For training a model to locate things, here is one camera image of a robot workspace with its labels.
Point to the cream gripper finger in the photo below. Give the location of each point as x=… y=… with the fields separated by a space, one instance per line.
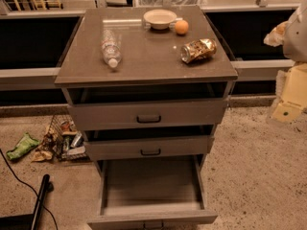
x=291 y=94
x=276 y=36

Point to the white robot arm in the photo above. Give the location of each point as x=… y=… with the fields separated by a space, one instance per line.
x=295 y=37

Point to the grey top drawer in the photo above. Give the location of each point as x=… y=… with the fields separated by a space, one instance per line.
x=140 y=106

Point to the grey drawer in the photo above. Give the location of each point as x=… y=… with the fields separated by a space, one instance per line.
x=151 y=194
x=140 y=106
x=148 y=142

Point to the grey middle drawer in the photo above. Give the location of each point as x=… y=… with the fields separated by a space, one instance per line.
x=148 y=142

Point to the grey drawer cabinet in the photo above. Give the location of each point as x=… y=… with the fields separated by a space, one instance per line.
x=148 y=57

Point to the grey bottom drawer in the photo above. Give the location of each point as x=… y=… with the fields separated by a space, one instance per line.
x=151 y=194

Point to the orange fruit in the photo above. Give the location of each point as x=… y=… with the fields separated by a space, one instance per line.
x=181 y=27

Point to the white bowl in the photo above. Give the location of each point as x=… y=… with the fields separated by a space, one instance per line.
x=159 y=19

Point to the clear plastic bin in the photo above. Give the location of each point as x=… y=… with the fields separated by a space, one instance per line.
x=160 y=3

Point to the clear plastic water bottle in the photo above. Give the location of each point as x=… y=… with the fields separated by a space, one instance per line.
x=110 y=49

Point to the crumpled brown snack wrapper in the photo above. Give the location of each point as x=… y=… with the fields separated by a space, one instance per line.
x=42 y=155

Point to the black stand leg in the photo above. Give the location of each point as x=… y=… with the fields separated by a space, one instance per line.
x=45 y=188

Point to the green chip bag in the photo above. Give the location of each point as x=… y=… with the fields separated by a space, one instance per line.
x=23 y=146

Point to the wire basket with trash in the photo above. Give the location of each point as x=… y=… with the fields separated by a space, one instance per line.
x=68 y=141

